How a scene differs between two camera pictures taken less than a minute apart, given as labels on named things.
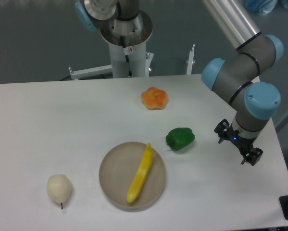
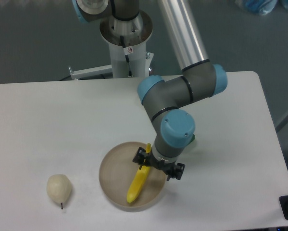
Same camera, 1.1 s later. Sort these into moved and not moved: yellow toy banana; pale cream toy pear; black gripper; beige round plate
Moved: black gripper
Not moved: yellow toy banana; beige round plate; pale cream toy pear
